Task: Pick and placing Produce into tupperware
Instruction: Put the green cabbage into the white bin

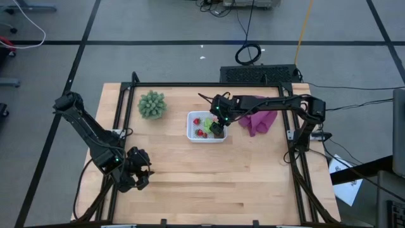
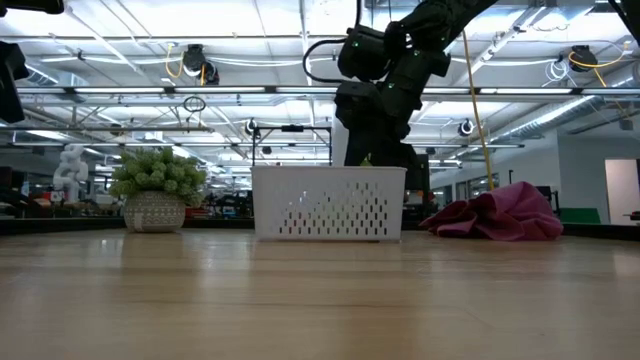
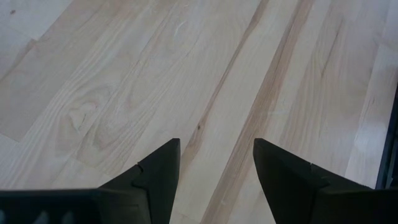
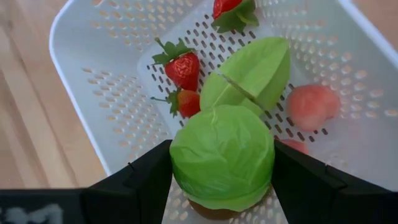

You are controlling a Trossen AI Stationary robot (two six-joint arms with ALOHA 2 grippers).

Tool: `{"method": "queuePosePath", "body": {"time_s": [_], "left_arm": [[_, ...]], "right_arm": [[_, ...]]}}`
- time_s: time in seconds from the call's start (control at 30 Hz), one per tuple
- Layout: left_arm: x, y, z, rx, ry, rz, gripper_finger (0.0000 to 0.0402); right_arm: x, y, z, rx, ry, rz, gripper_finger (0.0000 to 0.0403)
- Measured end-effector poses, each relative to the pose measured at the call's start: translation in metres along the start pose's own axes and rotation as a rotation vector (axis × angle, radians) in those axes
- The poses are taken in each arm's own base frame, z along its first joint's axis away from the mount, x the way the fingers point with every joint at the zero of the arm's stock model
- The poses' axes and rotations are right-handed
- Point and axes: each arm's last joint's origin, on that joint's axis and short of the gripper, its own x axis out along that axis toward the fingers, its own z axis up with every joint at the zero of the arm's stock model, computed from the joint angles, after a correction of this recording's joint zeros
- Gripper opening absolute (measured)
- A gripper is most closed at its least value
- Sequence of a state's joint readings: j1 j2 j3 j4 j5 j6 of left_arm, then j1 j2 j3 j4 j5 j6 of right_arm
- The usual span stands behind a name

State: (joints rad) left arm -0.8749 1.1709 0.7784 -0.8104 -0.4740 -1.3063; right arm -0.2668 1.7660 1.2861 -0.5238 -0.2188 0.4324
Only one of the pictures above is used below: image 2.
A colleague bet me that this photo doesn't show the purple cloth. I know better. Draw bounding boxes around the purple cloth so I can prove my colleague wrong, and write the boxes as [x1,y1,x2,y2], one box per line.
[418,180,565,243]

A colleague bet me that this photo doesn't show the yellow cable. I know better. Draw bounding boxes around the yellow cable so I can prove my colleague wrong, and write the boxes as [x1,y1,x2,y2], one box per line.
[460,29,496,192]

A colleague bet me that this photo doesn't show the white column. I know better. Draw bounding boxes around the white column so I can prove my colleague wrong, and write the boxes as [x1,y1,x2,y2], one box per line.
[331,117,348,168]

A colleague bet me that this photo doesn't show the green potted plant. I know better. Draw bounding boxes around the green potted plant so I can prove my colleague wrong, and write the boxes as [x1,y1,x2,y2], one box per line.
[108,145,209,234]

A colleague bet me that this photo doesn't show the green panel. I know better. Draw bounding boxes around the green panel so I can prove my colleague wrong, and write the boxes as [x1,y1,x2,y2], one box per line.
[559,207,602,225]

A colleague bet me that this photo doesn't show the black metal table frame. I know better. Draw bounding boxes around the black metal table frame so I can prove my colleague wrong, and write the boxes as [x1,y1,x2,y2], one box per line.
[0,215,640,237]

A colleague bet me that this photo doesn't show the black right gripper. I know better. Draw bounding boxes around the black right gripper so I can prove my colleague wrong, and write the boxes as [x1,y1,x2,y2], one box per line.
[334,81,424,169]

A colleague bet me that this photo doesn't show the black stand frame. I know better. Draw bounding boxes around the black stand frame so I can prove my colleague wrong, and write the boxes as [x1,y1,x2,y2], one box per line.
[251,124,334,168]

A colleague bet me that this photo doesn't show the white perforated plastic basket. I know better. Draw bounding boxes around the white perforated plastic basket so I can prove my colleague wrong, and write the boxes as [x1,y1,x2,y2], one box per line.
[250,165,408,243]

